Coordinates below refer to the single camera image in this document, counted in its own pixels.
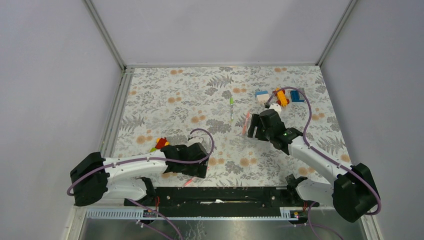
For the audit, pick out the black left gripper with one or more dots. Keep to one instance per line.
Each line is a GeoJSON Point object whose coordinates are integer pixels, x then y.
{"type": "Point", "coordinates": [198, 171]}

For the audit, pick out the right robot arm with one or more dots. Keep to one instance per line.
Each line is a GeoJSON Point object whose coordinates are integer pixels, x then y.
{"type": "Point", "coordinates": [350, 189]}

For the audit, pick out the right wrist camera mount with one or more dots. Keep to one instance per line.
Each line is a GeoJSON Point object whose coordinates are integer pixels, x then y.
{"type": "Point", "coordinates": [274, 107]}

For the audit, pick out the blue grey toy block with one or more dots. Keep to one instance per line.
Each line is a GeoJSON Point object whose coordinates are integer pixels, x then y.
{"type": "Point", "coordinates": [296, 96]}

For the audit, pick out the floral patterned table mat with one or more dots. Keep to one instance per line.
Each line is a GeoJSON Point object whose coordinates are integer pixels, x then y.
{"type": "Point", "coordinates": [171, 102]}

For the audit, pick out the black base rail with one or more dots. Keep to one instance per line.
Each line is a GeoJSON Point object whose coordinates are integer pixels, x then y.
{"type": "Point", "coordinates": [227, 198]}

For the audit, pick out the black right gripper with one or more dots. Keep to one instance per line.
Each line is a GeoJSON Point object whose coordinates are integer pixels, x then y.
{"type": "Point", "coordinates": [256, 121]}

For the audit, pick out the white slotted cable duct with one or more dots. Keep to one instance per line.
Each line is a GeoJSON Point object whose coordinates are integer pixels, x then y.
{"type": "Point", "coordinates": [278, 213]}

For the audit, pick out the red gel pen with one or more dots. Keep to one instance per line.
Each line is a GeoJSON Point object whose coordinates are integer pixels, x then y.
{"type": "Point", "coordinates": [245, 125]}

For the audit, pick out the blue white toy block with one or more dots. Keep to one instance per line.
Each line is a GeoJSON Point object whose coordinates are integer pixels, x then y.
{"type": "Point", "coordinates": [262, 96]}

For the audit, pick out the red green toy car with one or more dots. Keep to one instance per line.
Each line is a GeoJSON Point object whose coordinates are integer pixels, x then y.
{"type": "Point", "coordinates": [160, 143]}

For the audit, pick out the white green marker pen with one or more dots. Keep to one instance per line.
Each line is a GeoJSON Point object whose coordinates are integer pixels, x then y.
{"type": "Point", "coordinates": [231, 103]}

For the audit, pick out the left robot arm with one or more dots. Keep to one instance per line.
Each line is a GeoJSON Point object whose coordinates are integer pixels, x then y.
{"type": "Point", "coordinates": [97, 178]}

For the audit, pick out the orange toy car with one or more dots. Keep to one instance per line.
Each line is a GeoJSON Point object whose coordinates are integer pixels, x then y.
{"type": "Point", "coordinates": [282, 100]}

